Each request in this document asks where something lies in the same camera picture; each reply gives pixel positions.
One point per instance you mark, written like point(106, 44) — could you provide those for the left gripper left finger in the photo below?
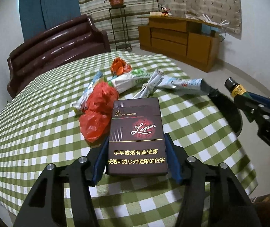
point(44, 204)

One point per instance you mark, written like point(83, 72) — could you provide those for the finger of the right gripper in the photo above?
point(234, 88)

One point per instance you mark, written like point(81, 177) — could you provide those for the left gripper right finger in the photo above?
point(229, 203)

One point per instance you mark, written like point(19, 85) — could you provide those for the white paper wrapper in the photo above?
point(148, 88)

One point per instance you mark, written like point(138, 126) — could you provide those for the red plastic bag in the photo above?
point(96, 119)

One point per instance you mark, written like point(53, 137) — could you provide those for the green white wrapper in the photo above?
point(129, 80)

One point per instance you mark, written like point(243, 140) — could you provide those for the dark brown cigarette pack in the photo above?
point(136, 139)

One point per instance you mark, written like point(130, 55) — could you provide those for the orange plastic bag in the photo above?
point(119, 67)

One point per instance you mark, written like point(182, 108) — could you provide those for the blue white toothpaste tube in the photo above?
point(80, 104)

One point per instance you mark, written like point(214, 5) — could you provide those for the black trash bin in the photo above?
point(228, 109)

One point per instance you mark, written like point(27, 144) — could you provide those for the wooden tv cabinet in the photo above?
point(181, 39)

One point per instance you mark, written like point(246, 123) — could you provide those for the white wifi router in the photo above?
point(206, 19)

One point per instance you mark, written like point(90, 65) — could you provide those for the beige patterned curtain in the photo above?
point(227, 12)

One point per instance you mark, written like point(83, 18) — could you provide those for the mickey mouse plush toy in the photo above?
point(165, 12)

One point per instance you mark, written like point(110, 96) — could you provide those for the small box on cabinet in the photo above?
point(155, 13)

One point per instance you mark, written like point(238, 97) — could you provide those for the black metal plant stand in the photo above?
point(119, 27)

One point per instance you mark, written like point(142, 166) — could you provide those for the striped green curtain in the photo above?
point(136, 11)

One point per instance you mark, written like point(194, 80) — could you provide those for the dark brown leather sofa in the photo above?
point(72, 40)

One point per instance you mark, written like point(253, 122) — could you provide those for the blue curtain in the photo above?
point(37, 16)

